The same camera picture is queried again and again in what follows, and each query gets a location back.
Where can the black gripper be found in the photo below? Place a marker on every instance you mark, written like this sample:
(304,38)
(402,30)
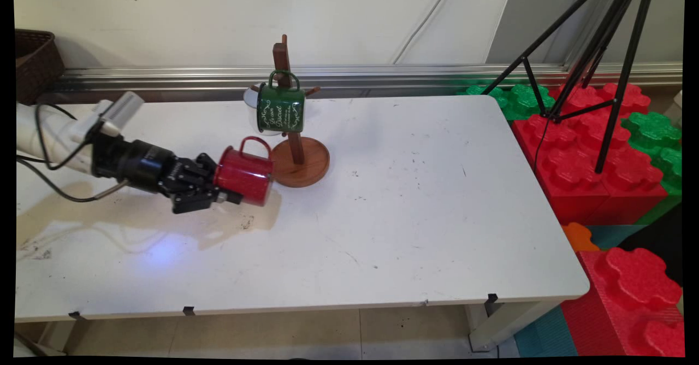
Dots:
(142,165)

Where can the red enamel mug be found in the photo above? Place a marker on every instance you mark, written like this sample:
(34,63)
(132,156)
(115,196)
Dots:
(246,174)

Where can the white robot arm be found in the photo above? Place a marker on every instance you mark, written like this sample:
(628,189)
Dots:
(41,130)

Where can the brown wooden mug tree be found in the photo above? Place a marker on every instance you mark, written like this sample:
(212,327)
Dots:
(300,163)

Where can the green enamel mug white lettering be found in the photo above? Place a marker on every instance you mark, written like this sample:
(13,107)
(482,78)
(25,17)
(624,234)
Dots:
(279,108)

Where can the black tape strip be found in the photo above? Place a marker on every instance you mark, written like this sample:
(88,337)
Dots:
(75,316)
(491,300)
(189,311)

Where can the dark brown wicker basket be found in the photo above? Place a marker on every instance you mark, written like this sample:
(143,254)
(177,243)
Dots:
(35,59)

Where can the white table leg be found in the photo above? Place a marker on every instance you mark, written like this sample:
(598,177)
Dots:
(491,327)

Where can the green foam block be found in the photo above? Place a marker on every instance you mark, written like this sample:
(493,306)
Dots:
(524,100)
(652,130)

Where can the large red foam block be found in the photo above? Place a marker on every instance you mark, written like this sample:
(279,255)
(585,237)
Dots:
(573,168)

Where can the teal foam floor mat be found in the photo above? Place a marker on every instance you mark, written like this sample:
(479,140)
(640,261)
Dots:
(614,235)
(546,335)

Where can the orange foam block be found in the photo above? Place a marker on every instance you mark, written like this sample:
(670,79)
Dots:
(578,236)

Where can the black tripod stand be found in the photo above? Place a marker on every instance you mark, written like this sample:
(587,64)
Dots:
(614,81)

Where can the aluminium window rail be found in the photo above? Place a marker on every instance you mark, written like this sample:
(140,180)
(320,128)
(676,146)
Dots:
(382,75)

